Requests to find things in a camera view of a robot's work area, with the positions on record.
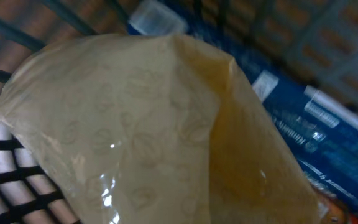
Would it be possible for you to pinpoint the cream paper bag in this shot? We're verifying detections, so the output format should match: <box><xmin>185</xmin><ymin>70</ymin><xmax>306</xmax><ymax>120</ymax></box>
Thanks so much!
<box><xmin>0</xmin><ymin>34</ymin><xmax>320</xmax><ymax>224</ymax></box>

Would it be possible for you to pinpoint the blue pasta box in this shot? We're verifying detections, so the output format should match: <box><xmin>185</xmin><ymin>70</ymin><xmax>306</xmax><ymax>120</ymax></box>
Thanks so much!
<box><xmin>127</xmin><ymin>1</ymin><xmax>358</xmax><ymax>213</ymax></box>

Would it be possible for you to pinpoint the grey plastic shopping basket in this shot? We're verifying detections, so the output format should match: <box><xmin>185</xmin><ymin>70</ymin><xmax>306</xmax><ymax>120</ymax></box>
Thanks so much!
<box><xmin>0</xmin><ymin>1</ymin><xmax>358</xmax><ymax>223</ymax></box>

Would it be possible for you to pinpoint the orange spaghetti packet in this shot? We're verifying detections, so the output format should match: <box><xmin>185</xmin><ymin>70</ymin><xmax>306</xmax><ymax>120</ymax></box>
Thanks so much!
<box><xmin>313</xmin><ymin>187</ymin><xmax>358</xmax><ymax>224</ymax></box>

